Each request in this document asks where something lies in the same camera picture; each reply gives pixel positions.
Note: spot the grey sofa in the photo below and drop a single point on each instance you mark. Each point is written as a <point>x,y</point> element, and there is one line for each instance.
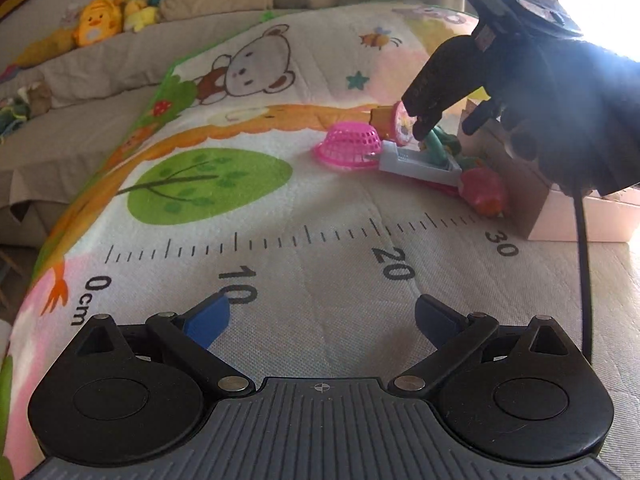
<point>75,125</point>

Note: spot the long yellow plush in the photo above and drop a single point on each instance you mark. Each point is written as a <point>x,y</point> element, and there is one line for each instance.
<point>42,47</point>

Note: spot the person's right hand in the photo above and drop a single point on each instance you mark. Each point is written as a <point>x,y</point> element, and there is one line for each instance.
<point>575,110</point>

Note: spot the pink round toy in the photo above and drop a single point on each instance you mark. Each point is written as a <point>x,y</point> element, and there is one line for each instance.
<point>394,125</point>

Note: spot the green fabric toy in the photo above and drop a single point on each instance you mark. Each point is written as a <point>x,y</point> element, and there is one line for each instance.
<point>11,115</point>

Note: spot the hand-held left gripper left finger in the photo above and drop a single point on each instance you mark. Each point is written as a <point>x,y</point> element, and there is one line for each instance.
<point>210,317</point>

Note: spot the red round toy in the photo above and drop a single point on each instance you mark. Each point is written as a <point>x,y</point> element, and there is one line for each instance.
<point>482,187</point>

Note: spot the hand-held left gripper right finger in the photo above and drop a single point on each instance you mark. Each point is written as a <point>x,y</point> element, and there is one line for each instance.
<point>434,314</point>

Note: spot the pink cardboard box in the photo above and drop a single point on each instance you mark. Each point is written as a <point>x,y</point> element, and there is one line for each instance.
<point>525,195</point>

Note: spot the pink plastic basket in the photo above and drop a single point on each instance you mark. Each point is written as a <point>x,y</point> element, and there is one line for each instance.
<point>350,142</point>

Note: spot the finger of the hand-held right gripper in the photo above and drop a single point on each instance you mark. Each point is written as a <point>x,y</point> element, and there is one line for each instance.
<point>480,115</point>
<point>442,80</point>

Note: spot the brown plush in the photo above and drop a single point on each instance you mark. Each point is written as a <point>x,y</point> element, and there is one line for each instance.
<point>37,99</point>

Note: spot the small white yellow plush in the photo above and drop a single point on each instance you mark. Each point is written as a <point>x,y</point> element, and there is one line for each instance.
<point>135,10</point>

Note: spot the yellow striped plush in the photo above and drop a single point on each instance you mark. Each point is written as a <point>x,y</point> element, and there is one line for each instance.
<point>97,22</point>

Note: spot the white toy tray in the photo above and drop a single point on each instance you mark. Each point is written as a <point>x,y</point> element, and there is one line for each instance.
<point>400,162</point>

